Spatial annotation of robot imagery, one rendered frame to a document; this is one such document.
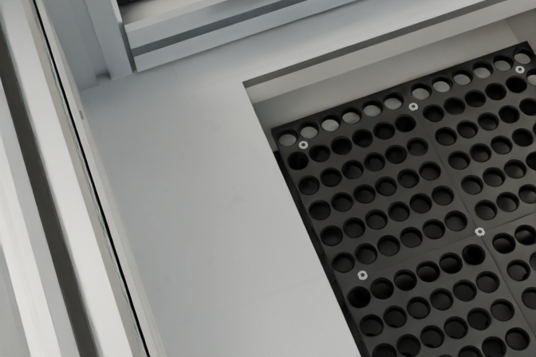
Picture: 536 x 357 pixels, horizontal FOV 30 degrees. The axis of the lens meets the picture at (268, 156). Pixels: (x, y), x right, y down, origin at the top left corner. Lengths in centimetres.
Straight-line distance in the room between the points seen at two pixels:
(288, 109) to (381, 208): 14
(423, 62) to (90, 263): 40
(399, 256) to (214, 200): 11
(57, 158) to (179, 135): 18
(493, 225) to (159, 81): 21
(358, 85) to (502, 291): 21
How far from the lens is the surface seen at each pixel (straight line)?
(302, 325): 52
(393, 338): 56
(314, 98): 71
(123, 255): 42
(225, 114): 58
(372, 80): 72
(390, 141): 62
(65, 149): 41
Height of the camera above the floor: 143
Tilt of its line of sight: 60 degrees down
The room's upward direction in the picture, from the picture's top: 6 degrees counter-clockwise
